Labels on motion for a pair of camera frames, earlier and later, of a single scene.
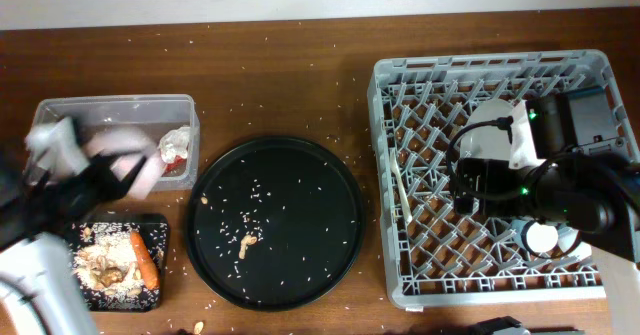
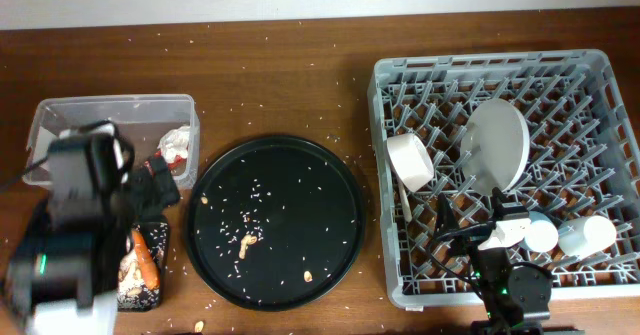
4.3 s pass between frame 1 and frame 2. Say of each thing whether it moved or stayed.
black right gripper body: moved
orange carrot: stayed
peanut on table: stayed
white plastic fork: stayed
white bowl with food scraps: moved
